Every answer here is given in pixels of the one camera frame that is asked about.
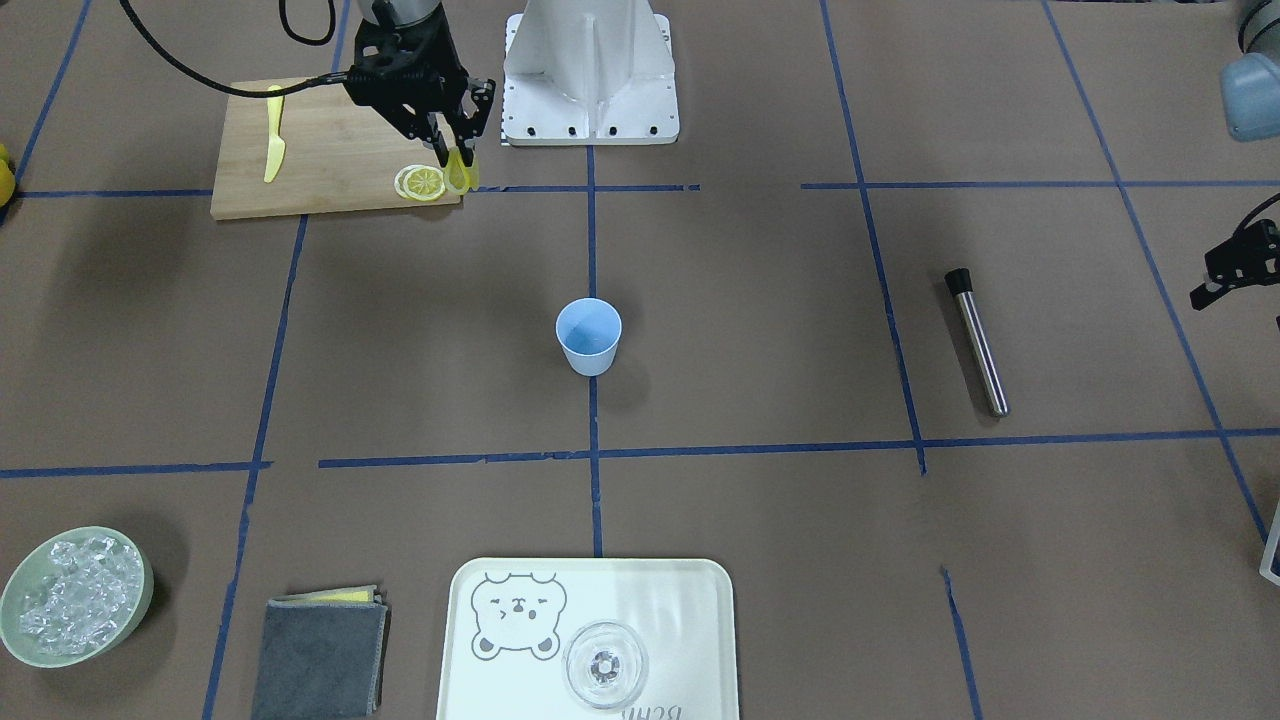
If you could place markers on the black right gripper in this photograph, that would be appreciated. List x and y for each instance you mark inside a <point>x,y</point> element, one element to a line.
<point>428,117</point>

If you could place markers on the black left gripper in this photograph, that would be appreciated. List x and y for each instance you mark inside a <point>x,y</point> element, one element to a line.
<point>1226,273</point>

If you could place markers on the lemon slice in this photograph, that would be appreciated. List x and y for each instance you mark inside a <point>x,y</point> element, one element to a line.
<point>458,177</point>
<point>420,183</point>

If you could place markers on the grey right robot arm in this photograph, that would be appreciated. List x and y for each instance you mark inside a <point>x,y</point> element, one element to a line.
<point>395,14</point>

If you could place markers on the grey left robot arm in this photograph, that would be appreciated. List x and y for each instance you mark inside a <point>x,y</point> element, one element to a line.
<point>1250,98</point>

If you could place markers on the light blue paper cup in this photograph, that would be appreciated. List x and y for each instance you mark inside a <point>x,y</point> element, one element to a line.
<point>589,332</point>

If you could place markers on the yellow lemon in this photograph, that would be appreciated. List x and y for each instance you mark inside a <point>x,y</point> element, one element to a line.
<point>8,181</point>

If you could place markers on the wooden cutting board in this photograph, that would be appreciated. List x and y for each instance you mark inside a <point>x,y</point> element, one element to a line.
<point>338,157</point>

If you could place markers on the yellow plastic knife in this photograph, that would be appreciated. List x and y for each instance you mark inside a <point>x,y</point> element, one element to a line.
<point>276,145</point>

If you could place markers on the steel muddler black tip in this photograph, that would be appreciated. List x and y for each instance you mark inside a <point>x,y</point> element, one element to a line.
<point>961,288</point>

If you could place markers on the white metal rack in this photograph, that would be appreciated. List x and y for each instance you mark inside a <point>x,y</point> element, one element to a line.
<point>1270,555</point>

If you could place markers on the yellow sponge cloth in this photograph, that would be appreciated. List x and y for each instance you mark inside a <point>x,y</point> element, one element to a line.
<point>360,594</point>

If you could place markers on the white bear tray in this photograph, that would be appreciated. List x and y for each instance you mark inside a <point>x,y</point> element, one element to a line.
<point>510,622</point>

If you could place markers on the grey folded cloth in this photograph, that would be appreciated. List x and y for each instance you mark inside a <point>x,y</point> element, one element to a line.
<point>320,660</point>

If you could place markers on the clear wine glass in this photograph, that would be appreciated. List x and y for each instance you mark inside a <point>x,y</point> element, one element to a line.
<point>606,666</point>

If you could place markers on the green bowl of ice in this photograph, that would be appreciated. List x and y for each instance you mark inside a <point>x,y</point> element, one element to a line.
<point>75,597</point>

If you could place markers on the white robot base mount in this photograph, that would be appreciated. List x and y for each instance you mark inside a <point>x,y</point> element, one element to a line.
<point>582,73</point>

